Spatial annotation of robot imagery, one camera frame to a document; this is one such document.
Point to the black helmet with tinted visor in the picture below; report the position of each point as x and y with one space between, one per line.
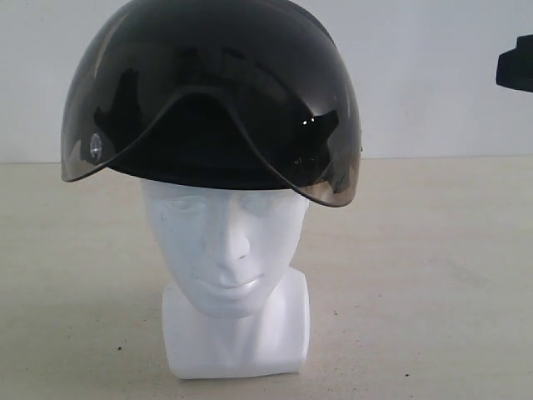
233 95

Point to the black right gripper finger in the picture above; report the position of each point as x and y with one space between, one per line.
515 67

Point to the white mannequin head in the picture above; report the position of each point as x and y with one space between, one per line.
235 307

